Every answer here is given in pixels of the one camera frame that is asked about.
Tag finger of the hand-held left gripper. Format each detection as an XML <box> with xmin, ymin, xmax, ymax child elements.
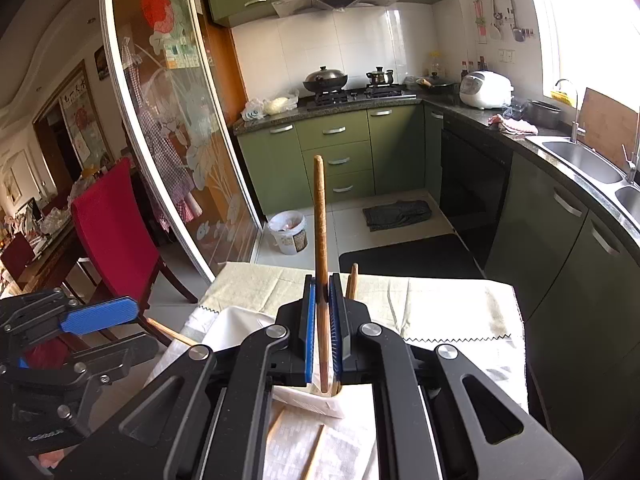
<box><xmin>0</xmin><ymin>287</ymin><xmax>140</xmax><ymax>348</ymax></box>
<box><xmin>0</xmin><ymin>334</ymin><xmax>160</xmax><ymax>421</ymax></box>

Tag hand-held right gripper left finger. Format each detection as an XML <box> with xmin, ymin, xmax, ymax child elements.
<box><xmin>55</xmin><ymin>275</ymin><xmax>318</xmax><ymax>480</ymax></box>

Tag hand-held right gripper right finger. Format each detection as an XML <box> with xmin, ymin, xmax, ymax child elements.
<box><xmin>329</xmin><ymin>275</ymin><xmax>583</xmax><ymax>480</ymax></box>

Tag light wooden chopstick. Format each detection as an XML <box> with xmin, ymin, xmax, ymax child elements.
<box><xmin>146</xmin><ymin>317</ymin><xmax>200</xmax><ymax>348</ymax></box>
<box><xmin>344</xmin><ymin>262</ymin><xmax>360</xmax><ymax>302</ymax></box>

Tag white slotted plastic utensil holder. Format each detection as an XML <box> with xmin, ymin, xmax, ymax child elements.
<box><xmin>145</xmin><ymin>305</ymin><xmax>347</xmax><ymax>419</ymax></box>

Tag thin reddish brown chopstick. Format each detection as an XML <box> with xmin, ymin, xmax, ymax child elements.
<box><xmin>301</xmin><ymin>424</ymin><xmax>325</xmax><ymax>480</ymax></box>
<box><xmin>312</xmin><ymin>155</ymin><xmax>332</xmax><ymax>395</ymax></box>

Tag dining table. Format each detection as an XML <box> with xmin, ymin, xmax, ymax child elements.
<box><xmin>0</xmin><ymin>210</ymin><xmax>88</xmax><ymax>303</ymax></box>

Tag red upholstered wooden chair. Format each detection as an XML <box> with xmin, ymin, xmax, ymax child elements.
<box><xmin>70</xmin><ymin>156</ymin><xmax>200</xmax><ymax>333</ymax></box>
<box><xmin>0</xmin><ymin>232</ymin><xmax>37</xmax><ymax>287</ymax></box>

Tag white plastic bucket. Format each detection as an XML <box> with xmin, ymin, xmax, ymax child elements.
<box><xmin>267</xmin><ymin>211</ymin><xmax>308</xmax><ymax>255</ymax></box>

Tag black floor mat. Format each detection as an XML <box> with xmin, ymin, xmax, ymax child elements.
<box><xmin>338</xmin><ymin>234</ymin><xmax>486</xmax><ymax>280</ymax></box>

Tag beige zigzag-edged cloth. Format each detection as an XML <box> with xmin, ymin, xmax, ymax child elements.
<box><xmin>199</xmin><ymin>261</ymin><xmax>526</xmax><ymax>345</ymax></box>

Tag white grey printed tablecloth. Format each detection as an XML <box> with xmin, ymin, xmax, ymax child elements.
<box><xmin>147</xmin><ymin>305</ymin><xmax>530</xmax><ymax>480</ymax></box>

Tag dark cloth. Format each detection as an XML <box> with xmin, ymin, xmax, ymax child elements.
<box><xmin>362</xmin><ymin>200</ymin><xmax>433</xmax><ymax>233</ymax></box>

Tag checked apron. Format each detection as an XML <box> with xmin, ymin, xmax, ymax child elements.
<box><xmin>136</xmin><ymin>106</ymin><xmax>201</xmax><ymax>226</ymax></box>

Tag green base cabinet with drawers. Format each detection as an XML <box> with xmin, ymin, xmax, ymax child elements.
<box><xmin>235</xmin><ymin>100</ymin><xmax>443</xmax><ymax>217</ymax></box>

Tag etched glass sliding door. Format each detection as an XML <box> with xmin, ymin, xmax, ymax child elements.
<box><xmin>97</xmin><ymin>0</ymin><xmax>266</xmax><ymax>286</ymax></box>

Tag black built-in dishwasher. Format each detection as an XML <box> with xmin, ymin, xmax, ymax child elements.
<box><xmin>440</xmin><ymin>115</ymin><xmax>514</xmax><ymax>262</ymax></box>

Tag green sink base cabinet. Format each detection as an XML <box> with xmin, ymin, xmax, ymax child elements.
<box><xmin>484</xmin><ymin>152</ymin><xmax>640</xmax><ymax>461</ymax></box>

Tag white printed plastic bag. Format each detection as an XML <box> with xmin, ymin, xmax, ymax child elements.
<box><xmin>242</xmin><ymin>97</ymin><xmax>271</xmax><ymax>122</ymax></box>

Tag plastic bag with yellow contents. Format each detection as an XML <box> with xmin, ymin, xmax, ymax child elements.
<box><xmin>262</xmin><ymin>90</ymin><xmax>300</xmax><ymax>115</ymax></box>

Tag black gas stove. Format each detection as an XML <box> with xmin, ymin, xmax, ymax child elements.
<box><xmin>305</xmin><ymin>85</ymin><xmax>417</xmax><ymax>112</ymax></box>

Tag black wok with lid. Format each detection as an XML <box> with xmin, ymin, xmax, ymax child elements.
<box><xmin>302</xmin><ymin>65</ymin><xmax>349</xmax><ymax>95</ymax></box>

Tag dark stone countertop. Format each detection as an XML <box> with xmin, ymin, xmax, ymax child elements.
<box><xmin>232</xmin><ymin>94</ymin><xmax>640</xmax><ymax>241</ymax></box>

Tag steel cooking pot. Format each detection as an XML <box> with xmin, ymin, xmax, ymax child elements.
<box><xmin>366</xmin><ymin>66</ymin><xmax>396</xmax><ymax>87</ymax></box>

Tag pink rag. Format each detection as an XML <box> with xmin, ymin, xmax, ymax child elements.
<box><xmin>489</xmin><ymin>114</ymin><xmax>540</xmax><ymax>137</ymax></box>

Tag white rice cooker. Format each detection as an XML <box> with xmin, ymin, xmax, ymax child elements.
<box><xmin>459</xmin><ymin>71</ymin><xmax>515</xmax><ymax>110</ymax></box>

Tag dark sauce bottles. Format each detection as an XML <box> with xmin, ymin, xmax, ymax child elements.
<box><xmin>460</xmin><ymin>57</ymin><xmax>489</xmax><ymax>79</ymax></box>

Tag steel sink basin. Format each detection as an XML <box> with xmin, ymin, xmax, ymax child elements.
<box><xmin>615</xmin><ymin>185</ymin><xmax>640</xmax><ymax>222</ymax></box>
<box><xmin>540</xmin><ymin>137</ymin><xmax>626</xmax><ymax>185</ymax></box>

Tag black pot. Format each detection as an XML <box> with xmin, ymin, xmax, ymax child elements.
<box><xmin>529</xmin><ymin>101</ymin><xmax>562</xmax><ymax>130</ymax></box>

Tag chrome faucet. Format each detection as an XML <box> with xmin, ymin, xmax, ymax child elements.
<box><xmin>621</xmin><ymin>110</ymin><xmax>640</xmax><ymax>185</ymax></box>
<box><xmin>555</xmin><ymin>78</ymin><xmax>587</xmax><ymax>144</ymax></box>

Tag wooden cutting board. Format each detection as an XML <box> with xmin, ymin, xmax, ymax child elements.
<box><xmin>580</xmin><ymin>87</ymin><xmax>640</xmax><ymax>169</ymax></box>

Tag hanging pink utensil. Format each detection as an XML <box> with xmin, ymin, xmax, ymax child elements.
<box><xmin>474</xmin><ymin>0</ymin><xmax>489</xmax><ymax>44</ymax></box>

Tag hanging steel ladle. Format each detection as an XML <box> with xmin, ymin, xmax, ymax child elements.
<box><xmin>508</xmin><ymin>0</ymin><xmax>527</xmax><ymax>42</ymax></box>

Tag window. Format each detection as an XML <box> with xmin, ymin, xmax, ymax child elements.
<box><xmin>520</xmin><ymin>0</ymin><xmax>640</xmax><ymax>111</ymax></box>

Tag wall poster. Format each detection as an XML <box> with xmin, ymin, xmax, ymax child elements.
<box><xmin>60</xmin><ymin>77</ymin><xmax>109</xmax><ymax>169</ymax></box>

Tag framed wall picture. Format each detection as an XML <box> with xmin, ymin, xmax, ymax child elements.
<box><xmin>94</xmin><ymin>45</ymin><xmax>112</xmax><ymax>81</ymax></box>

